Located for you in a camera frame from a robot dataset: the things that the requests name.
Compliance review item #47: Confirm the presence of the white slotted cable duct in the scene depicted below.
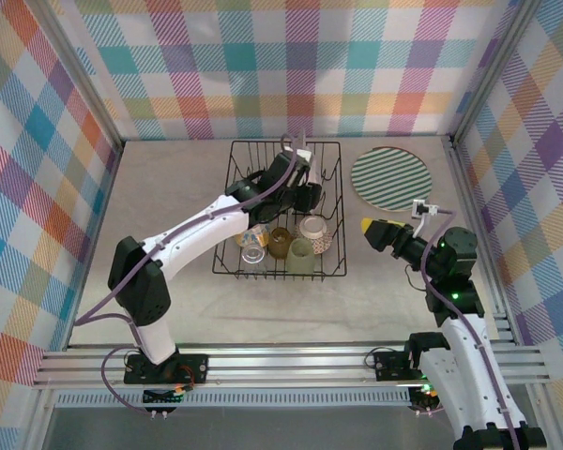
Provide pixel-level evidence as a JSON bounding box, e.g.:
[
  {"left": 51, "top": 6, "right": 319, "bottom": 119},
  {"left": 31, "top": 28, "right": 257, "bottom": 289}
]
[{"left": 55, "top": 391, "right": 412, "bottom": 408}]

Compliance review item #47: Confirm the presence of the brown patterned bowl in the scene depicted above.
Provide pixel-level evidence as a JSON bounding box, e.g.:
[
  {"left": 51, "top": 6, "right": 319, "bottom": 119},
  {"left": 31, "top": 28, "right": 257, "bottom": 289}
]
[{"left": 298, "top": 214, "right": 333, "bottom": 255}]

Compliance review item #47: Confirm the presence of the small controller board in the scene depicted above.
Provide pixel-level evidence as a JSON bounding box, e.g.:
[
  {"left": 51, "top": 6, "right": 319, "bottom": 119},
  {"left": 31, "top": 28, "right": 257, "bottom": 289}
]
[
  {"left": 408, "top": 382, "right": 447, "bottom": 417},
  {"left": 143, "top": 386, "right": 188, "bottom": 419}
]

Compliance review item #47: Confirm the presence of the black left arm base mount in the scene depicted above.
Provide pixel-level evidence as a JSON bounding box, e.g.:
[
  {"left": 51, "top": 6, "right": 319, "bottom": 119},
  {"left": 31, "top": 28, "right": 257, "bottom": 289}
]
[{"left": 124, "top": 353, "right": 210, "bottom": 385}]

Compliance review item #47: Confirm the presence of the clear drinking glass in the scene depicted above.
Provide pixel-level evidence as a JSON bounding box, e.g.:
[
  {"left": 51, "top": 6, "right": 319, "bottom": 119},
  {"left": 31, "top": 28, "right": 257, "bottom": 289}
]
[{"left": 240, "top": 243, "right": 267, "bottom": 274}]

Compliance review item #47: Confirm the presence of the pale green cup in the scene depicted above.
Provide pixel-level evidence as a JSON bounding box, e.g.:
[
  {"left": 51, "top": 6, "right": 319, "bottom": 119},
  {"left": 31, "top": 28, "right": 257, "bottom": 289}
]
[{"left": 286, "top": 237, "right": 316, "bottom": 276}]

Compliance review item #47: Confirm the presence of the right small controller board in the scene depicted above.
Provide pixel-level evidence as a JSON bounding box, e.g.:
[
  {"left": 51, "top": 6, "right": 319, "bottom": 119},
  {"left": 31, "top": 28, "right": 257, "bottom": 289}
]
[{"left": 408, "top": 382, "right": 447, "bottom": 417}]

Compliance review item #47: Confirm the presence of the aluminium right corner post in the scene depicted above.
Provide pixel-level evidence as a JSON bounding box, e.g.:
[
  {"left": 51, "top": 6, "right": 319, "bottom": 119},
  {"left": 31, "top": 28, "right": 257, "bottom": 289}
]
[{"left": 449, "top": 0, "right": 545, "bottom": 146}]

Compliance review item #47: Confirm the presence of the aluminium side rail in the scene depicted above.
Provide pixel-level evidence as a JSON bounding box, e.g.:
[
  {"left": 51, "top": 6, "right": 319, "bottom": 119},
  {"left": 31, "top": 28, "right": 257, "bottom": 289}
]
[{"left": 443, "top": 135, "right": 517, "bottom": 348}]

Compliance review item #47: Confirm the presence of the green striped plate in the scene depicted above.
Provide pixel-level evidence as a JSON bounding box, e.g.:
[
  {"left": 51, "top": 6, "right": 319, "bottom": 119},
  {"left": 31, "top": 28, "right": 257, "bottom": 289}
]
[{"left": 350, "top": 145, "right": 436, "bottom": 209}]

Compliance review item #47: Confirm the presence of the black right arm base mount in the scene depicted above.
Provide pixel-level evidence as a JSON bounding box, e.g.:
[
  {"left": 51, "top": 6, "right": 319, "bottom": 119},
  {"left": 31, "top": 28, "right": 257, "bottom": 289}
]
[{"left": 372, "top": 347, "right": 433, "bottom": 382}]

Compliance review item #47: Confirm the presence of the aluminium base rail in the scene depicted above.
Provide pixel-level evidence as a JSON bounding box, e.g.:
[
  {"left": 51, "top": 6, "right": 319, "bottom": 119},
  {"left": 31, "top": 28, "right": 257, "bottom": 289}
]
[{"left": 30, "top": 344, "right": 553, "bottom": 390}]

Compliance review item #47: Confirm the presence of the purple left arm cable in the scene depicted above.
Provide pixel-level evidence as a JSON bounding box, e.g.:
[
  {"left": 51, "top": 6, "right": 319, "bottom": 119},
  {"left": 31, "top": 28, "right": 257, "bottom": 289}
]
[{"left": 73, "top": 133, "right": 311, "bottom": 417}]

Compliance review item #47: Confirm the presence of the aluminium corner post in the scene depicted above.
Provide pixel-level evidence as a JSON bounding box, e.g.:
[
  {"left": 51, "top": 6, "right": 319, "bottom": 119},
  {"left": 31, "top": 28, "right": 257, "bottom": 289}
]
[
  {"left": 449, "top": 0, "right": 545, "bottom": 146},
  {"left": 25, "top": 0, "right": 123, "bottom": 151}
]

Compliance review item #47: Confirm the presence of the aluminium left corner post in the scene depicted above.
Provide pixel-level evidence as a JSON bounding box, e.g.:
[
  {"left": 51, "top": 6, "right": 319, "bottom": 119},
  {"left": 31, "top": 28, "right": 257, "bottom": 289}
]
[{"left": 25, "top": 0, "right": 123, "bottom": 151}]

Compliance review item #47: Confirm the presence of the left small controller board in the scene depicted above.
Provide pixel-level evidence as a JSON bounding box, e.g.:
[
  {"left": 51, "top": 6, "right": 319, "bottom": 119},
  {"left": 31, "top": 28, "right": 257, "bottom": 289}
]
[{"left": 143, "top": 386, "right": 188, "bottom": 419}]

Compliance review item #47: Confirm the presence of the black wire dish rack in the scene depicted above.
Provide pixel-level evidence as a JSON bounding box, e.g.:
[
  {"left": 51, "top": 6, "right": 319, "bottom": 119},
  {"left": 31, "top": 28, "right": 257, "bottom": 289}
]
[{"left": 210, "top": 139, "right": 349, "bottom": 281}]

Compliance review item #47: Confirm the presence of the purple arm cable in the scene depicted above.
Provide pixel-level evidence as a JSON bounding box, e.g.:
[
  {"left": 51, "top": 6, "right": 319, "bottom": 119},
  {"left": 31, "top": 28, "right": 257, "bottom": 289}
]
[
  {"left": 410, "top": 208, "right": 522, "bottom": 450},
  {"left": 73, "top": 133, "right": 311, "bottom": 417}
]

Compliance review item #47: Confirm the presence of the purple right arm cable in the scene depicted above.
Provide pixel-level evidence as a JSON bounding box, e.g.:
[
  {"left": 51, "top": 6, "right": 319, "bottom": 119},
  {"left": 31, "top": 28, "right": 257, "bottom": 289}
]
[{"left": 410, "top": 208, "right": 522, "bottom": 450}]

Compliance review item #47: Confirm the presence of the floral rim plate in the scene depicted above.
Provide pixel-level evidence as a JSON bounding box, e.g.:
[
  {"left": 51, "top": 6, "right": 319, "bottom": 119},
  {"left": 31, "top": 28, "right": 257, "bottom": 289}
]
[{"left": 307, "top": 149, "right": 321, "bottom": 188}]

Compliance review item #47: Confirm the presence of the amber glass cup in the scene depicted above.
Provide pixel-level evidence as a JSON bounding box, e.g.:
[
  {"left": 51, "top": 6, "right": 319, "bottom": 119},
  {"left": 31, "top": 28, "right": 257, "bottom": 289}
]
[{"left": 267, "top": 227, "right": 296, "bottom": 262}]

